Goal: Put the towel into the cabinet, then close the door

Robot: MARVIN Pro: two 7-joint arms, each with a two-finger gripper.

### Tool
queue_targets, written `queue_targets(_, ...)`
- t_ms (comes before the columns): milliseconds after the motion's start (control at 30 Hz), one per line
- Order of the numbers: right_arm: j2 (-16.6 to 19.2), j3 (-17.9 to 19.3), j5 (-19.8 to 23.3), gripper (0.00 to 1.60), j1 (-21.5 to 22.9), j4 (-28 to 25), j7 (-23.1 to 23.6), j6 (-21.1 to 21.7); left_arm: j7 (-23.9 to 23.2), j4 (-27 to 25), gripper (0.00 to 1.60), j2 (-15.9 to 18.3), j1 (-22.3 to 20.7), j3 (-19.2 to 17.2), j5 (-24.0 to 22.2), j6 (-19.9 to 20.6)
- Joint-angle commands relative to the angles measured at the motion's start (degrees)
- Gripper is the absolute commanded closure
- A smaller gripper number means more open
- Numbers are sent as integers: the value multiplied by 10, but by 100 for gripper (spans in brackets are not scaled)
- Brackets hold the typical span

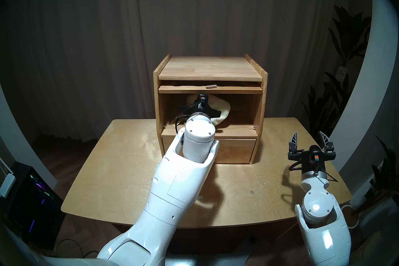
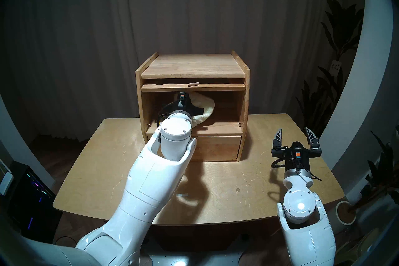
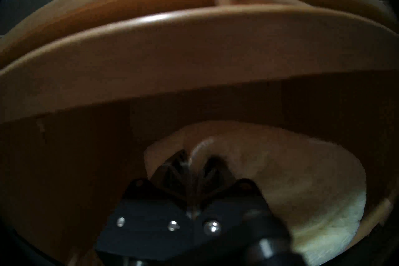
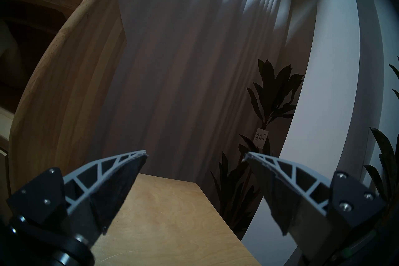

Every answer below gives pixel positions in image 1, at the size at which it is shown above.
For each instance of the small dark potted plant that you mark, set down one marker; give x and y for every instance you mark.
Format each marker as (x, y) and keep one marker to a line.
(388, 175)

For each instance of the white plant tag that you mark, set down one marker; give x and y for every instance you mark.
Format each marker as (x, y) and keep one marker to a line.
(341, 71)

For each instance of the wooden cabinet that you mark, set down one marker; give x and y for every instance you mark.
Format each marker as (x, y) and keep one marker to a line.
(209, 67)

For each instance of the white wall box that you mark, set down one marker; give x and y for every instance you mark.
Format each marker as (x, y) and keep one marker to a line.
(7, 186)

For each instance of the grey pleated curtain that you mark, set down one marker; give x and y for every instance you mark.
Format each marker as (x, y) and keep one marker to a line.
(87, 34)

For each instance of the black computer tower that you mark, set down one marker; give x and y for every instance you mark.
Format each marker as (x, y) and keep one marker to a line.
(34, 203)

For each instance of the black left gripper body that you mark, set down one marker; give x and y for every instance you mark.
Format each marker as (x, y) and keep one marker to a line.
(199, 109)

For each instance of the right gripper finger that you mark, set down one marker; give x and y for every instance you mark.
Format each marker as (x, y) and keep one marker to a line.
(329, 144)
(293, 143)

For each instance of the wooden flip door with knob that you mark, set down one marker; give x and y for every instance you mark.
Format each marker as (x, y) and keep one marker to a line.
(184, 90)

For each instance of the cream terry towel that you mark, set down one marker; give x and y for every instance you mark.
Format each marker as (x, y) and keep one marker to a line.
(223, 109)

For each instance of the white plant pot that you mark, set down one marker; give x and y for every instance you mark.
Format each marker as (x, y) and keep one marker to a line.
(350, 217)

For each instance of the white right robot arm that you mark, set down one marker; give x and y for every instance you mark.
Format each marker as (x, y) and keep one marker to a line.
(316, 206)

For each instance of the tall dark leafy plant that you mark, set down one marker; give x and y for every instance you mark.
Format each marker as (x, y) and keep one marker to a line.
(349, 31)

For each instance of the white curved arch pillar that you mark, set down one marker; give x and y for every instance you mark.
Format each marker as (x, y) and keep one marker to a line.
(18, 143)
(371, 75)

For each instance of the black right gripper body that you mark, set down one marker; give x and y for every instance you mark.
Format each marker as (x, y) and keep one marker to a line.
(321, 166)

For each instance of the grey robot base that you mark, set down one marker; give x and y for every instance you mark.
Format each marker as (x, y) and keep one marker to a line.
(205, 261)

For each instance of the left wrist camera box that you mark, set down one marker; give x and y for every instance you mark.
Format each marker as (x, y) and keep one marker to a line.
(202, 98)

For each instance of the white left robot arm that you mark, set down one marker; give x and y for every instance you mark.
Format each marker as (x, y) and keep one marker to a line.
(177, 181)

